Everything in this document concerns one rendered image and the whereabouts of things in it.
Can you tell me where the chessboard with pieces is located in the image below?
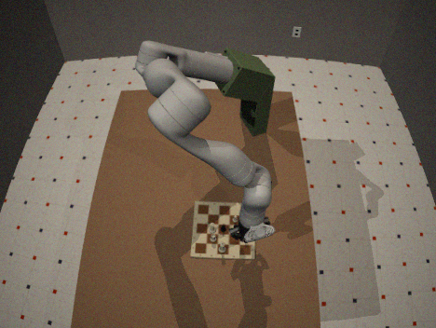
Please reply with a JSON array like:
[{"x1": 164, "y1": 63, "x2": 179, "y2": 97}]
[{"x1": 191, "y1": 201, "x2": 255, "y2": 259}]

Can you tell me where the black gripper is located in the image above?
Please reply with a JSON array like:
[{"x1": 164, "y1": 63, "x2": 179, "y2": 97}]
[{"x1": 228, "y1": 217, "x2": 270, "y2": 242}]

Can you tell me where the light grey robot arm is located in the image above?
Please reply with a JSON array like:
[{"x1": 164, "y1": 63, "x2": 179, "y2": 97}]
[{"x1": 135, "y1": 41, "x2": 275, "y2": 242}]

